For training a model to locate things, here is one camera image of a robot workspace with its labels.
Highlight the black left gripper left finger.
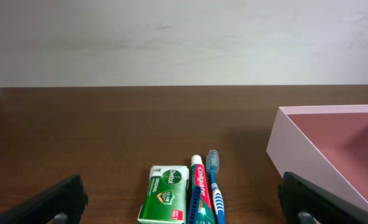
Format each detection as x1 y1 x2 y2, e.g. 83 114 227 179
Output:
0 174 88 223

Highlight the green Dettol soap pack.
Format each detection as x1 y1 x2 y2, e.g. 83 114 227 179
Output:
137 166 189 224

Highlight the pink white open box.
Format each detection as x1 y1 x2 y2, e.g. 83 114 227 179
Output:
267 105 368 212

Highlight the blue disposable razor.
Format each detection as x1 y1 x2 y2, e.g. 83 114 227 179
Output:
186 186 201 224

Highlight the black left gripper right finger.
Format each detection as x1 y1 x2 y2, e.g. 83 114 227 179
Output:
278 172 368 224

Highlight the Colgate toothpaste tube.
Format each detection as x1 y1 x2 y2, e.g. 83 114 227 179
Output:
191 155 215 224

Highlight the blue white toothbrush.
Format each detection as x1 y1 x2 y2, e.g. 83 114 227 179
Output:
206 150 225 224

